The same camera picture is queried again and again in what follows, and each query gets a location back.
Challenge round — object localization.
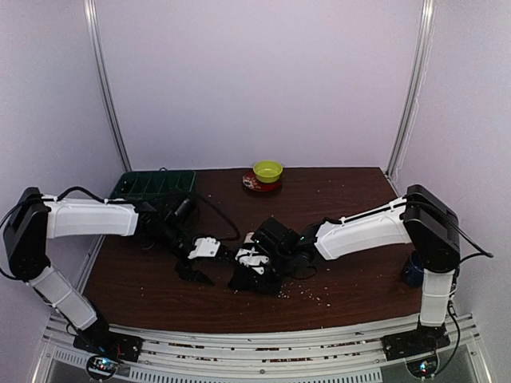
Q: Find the black underwear beige waistband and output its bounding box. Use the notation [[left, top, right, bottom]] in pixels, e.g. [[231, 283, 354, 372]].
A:
[[228, 264, 282, 296]]

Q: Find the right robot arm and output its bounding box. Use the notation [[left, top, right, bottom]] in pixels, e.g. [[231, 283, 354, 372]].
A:
[[228, 184, 461, 353]]

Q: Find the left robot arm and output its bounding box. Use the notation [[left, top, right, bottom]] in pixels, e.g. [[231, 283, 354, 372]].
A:
[[1, 188, 228, 354]]

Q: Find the red floral plate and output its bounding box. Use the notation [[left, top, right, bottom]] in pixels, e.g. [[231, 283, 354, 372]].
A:
[[242, 170, 282, 193]]

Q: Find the green plastic divider tray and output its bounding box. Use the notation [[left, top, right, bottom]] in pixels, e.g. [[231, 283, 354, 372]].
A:
[[109, 168, 196, 200]]

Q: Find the lime green plastic bowl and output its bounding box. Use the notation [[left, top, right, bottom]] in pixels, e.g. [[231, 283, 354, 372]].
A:
[[252, 160, 283, 184]]

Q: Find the left controller board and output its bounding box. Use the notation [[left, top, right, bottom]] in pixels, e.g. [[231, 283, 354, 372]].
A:
[[85, 355, 119, 380]]

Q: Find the controller board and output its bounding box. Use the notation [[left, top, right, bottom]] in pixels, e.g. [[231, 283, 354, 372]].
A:
[[406, 355, 439, 378], [85, 355, 119, 380]]

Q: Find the dark blue mug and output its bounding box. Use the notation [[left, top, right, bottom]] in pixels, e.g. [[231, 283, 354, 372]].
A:
[[400, 251, 424, 287]]

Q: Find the right controller board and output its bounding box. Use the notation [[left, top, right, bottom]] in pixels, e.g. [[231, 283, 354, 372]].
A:
[[406, 355, 439, 378]]

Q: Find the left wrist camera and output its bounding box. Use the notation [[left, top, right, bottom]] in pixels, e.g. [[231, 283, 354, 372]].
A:
[[160, 195, 196, 224]]

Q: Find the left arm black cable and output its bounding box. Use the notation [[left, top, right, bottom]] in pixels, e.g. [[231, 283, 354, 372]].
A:
[[59, 185, 240, 243]]

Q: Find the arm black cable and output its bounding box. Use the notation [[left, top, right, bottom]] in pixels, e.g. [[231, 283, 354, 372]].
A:
[[405, 201, 495, 264], [59, 185, 240, 243]]

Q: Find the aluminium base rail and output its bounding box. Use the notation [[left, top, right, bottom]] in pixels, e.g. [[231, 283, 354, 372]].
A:
[[28, 314, 497, 382]]

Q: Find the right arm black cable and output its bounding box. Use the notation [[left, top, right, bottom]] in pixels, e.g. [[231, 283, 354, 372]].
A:
[[405, 201, 495, 264]]

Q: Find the aluminium frame post left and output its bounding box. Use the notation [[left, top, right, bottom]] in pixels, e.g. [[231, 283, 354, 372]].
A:
[[84, 0, 132, 172]]

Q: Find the aluminium frame post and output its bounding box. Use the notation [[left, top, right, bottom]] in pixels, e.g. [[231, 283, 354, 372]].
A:
[[84, 0, 132, 172], [386, 0, 437, 183]]

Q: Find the aluminium frame post right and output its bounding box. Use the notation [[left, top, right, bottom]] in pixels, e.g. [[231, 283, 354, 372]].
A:
[[386, 0, 437, 183]]

